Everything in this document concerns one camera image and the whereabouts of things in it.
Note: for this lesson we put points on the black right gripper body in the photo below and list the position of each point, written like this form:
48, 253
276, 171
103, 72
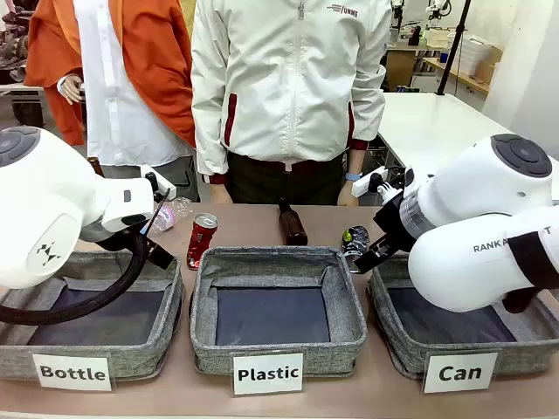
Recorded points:
395, 222

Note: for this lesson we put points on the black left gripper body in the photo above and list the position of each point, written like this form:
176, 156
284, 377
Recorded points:
159, 255

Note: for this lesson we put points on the crushed dark Pepsi can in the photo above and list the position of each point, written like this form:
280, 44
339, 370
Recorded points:
356, 240

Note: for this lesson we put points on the clear plastic bottle pink label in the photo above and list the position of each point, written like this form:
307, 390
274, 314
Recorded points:
177, 208

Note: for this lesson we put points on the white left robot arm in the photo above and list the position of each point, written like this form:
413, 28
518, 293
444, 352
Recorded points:
43, 196

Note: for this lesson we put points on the person's right forearm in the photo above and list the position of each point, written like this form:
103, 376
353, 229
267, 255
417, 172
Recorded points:
209, 139

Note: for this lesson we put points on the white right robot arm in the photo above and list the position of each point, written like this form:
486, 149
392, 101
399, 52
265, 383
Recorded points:
476, 192

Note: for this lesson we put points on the person's left forearm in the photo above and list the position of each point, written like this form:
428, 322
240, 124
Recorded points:
367, 109

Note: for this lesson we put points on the red drink can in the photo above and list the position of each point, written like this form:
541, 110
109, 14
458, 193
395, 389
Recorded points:
201, 240

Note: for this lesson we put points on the grey fabric basket labelled Bottle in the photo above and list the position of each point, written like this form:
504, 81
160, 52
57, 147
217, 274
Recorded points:
109, 362

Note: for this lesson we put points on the grey fabric basket labelled Plastic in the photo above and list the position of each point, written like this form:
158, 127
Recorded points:
271, 353

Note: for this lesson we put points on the white Can label card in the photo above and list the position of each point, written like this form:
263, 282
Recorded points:
460, 372

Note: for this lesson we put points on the grey fabric basket labelled Can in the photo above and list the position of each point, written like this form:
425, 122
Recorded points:
515, 353

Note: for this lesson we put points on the person's left hand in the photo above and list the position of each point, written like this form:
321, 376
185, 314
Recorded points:
347, 196

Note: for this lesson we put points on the person's right hand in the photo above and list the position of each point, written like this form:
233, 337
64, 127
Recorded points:
220, 195

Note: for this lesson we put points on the blue wristwatch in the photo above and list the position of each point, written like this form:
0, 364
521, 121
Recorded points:
354, 176

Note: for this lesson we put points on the white table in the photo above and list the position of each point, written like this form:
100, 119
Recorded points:
428, 126

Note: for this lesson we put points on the white Bottle label card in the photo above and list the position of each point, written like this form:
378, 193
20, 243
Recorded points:
72, 372

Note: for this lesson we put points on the white Plastic label card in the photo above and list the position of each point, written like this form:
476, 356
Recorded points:
267, 373

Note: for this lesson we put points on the wooden background desk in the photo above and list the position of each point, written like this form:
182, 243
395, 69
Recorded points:
458, 74

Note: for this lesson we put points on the mannequin with orange jacket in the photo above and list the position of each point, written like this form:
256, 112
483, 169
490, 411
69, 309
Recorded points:
131, 87

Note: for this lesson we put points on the person in white jacket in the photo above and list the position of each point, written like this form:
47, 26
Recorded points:
288, 87

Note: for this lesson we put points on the cardboard box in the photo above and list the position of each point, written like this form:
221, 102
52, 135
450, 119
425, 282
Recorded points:
491, 67

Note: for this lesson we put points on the black tripod pole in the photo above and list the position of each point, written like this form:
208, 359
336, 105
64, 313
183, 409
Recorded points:
452, 48

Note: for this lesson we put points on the white storage boxes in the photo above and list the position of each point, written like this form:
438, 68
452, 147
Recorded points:
476, 52

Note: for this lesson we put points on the pile of clothes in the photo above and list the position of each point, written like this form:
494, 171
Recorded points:
13, 43

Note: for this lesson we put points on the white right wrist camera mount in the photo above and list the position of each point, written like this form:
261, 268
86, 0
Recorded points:
367, 183

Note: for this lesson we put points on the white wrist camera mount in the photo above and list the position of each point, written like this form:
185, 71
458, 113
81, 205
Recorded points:
168, 190
367, 183

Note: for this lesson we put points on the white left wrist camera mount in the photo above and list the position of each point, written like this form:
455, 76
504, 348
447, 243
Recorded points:
168, 190

